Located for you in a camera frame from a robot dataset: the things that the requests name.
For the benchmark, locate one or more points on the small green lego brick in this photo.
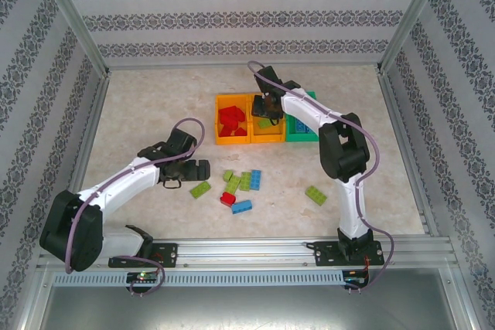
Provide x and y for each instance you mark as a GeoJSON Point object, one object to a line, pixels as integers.
{"type": "Point", "coordinates": [228, 175]}

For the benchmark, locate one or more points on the orange plastic bin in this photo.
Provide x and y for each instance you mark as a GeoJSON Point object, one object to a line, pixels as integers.
{"type": "Point", "coordinates": [267, 137]}
{"type": "Point", "coordinates": [232, 140]}

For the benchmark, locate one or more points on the small red lego brick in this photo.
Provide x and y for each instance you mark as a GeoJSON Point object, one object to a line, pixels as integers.
{"type": "Point", "coordinates": [224, 132]}

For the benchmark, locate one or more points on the blue lego brick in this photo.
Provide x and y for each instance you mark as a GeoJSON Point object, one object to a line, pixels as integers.
{"type": "Point", "coordinates": [303, 127]}
{"type": "Point", "coordinates": [255, 180]}
{"type": "Point", "coordinates": [242, 206]}

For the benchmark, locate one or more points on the green plastic bin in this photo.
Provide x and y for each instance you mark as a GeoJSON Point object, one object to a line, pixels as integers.
{"type": "Point", "coordinates": [301, 137]}

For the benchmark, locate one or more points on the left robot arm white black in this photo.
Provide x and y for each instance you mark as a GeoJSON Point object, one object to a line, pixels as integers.
{"type": "Point", "coordinates": [116, 187]}

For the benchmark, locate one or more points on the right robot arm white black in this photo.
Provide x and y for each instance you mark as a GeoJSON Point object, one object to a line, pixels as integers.
{"type": "Point", "coordinates": [350, 206]}

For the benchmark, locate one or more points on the grey metal panel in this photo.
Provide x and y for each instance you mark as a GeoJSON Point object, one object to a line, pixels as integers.
{"type": "Point", "coordinates": [247, 310]}

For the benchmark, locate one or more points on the aluminium back rail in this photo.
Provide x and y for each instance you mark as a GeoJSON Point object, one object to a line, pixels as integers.
{"type": "Point", "coordinates": [232, 65]}

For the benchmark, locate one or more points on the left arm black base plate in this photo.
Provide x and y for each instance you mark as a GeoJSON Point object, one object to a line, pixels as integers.
{"type": "Point", "coordinates": [168, 254]}

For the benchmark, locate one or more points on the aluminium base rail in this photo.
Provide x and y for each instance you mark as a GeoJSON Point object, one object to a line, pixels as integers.
{"type": "Point", "coordinates": [247, 252]}

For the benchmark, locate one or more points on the aluminium side rail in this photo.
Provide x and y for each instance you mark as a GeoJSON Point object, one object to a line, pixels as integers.
{"type": "Point", "coordinates": [86, 152]}
{"type": "Point", "coordinates": [400, 133]}

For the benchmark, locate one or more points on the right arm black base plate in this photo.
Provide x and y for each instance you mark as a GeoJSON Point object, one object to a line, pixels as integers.
{"type": "Point", "coordinates": [325, 254]}

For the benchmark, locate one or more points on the aluminium frame post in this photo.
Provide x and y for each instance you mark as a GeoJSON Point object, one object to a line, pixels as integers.
{"type": "Point", "coordinates": [71, 13]}
{"type": "Point", "coordinates": [414, 13]}

